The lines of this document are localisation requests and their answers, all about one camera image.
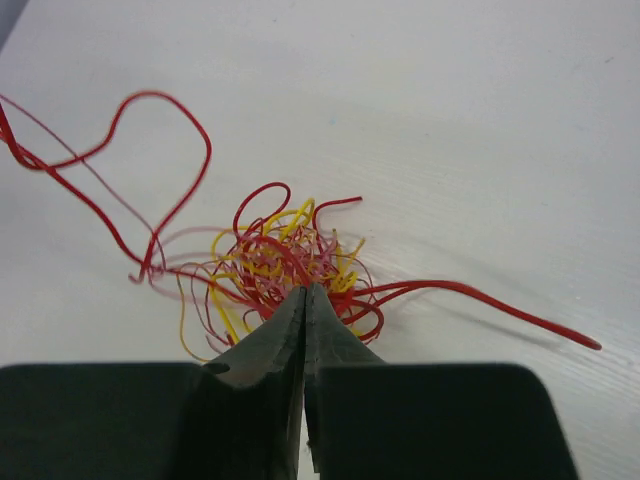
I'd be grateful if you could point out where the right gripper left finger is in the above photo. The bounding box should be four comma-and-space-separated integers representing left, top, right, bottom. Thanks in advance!
1, 287, 306, 479

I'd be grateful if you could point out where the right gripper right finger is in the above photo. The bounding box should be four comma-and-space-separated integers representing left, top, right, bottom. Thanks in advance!
305, 285, 579, 480

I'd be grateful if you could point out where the thick red wire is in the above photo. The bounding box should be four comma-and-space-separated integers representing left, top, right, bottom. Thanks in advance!
0, 90, 603, 351

